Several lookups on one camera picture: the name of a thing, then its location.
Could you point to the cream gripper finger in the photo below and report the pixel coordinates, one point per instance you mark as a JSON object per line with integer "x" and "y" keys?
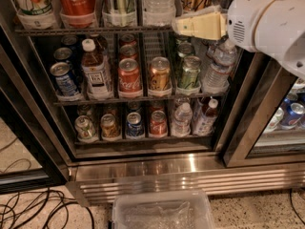
{"x": 209, "y": 23}

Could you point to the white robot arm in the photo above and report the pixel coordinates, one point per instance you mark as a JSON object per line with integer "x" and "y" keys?
{"x": 273, "y": 27}

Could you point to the water bottle middle shelf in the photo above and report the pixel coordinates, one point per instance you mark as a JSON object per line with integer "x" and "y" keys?
{"x": 222, "y": 64}

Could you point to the green can middle shelf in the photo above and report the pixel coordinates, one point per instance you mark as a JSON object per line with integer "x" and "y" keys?
{"x": 189, "y": 72}

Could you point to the gold can middle shelf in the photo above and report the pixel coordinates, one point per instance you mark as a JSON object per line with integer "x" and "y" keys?
{"x": 159, "y": 73}

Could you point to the tea bottle bottom shelf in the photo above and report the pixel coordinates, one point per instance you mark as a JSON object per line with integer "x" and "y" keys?
{"x": 204, "y": 123}

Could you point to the red coca-cola can middle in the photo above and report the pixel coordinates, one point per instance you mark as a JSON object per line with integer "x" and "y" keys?
{"x": 129, "y": 76}

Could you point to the water bottle bottom shelf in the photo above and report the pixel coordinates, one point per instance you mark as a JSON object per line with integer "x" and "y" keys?
{"x": 182, "y": 116}

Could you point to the right glass fridge door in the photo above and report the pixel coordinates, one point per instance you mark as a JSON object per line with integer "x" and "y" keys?
{"x": 258, "y": 138}

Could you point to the red can bottom shelf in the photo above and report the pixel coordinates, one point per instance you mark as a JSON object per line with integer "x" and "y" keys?
{"x": 158, "y": 123}

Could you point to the blue can behind right door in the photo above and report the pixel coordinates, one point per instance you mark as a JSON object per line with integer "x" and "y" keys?
{"x": 292, "y": 115}

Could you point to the stainless fridge body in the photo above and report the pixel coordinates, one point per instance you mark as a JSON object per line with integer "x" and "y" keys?
{"x": 101, "y": 169}

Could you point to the blue pepsi can bottom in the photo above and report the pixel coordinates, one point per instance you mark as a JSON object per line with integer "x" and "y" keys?
{"x": 134, "y": 124}

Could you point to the blue pepsi can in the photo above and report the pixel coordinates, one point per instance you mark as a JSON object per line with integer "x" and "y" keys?
{"x": 64, "y": 79}
{"x": 134, "y": 124}

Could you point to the gold can bottom shelf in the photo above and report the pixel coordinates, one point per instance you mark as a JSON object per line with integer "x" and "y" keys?
{"x": 109, "y": 126}

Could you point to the blue pepsi can front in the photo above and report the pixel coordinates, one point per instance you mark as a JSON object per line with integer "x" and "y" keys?
{"x": 64, "y": 79}

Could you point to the open glass fridge door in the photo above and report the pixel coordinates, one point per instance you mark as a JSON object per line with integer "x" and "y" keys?
{"x": 29, "y": 159}

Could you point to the tea bottle white cap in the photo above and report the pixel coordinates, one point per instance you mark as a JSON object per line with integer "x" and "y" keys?
{"x": 94, "y": 68}

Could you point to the clear plastic bin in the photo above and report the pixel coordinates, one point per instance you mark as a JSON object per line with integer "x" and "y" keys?
{"x": 188, "y": 209}

